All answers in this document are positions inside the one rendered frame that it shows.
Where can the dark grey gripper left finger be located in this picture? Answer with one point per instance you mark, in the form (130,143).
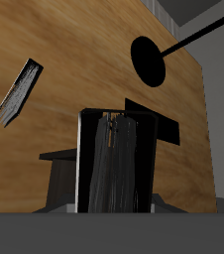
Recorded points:
(65,205)

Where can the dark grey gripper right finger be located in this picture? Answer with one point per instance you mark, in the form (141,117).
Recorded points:
(163,205)

